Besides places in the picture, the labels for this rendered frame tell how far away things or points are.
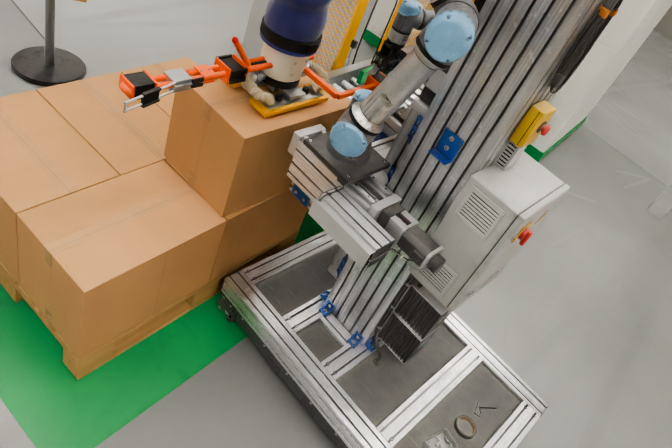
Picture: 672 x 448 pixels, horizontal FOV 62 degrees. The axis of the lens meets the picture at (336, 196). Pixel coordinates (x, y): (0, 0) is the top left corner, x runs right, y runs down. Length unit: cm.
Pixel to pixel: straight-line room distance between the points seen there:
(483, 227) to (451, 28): 63
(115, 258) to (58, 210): 28
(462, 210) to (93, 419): 150
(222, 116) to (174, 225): 45
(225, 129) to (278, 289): 81
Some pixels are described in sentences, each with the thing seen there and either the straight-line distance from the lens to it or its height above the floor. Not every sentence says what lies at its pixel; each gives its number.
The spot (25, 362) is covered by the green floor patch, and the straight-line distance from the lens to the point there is 244.
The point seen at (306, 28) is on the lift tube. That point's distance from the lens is 201.
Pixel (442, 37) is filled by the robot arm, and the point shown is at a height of 161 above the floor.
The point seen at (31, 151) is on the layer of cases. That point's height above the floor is 54.
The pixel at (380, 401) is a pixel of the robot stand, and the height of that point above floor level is 21.
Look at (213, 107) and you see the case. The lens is 206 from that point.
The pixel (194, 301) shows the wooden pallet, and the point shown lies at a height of 6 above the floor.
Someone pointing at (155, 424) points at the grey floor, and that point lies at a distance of 233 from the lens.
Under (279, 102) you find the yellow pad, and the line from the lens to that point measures 212.
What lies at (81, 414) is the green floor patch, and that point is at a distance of 233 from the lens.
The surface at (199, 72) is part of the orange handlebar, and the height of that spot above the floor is 110.
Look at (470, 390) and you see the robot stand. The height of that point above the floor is 21.
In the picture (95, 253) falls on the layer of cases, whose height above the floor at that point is 54.
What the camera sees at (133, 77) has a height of 111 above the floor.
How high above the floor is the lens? 211
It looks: 39 degrees down
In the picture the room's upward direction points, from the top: 25 degrees clockwise
